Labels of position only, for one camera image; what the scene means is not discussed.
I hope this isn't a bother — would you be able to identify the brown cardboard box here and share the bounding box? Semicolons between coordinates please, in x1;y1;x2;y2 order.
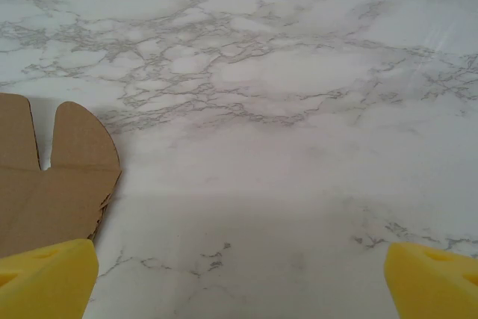
0;91;123;260

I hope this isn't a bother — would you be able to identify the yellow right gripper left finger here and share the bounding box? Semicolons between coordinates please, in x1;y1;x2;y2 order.
0;238;100;319

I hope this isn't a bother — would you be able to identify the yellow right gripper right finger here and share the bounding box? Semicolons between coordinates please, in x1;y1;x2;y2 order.
384;241;478;319

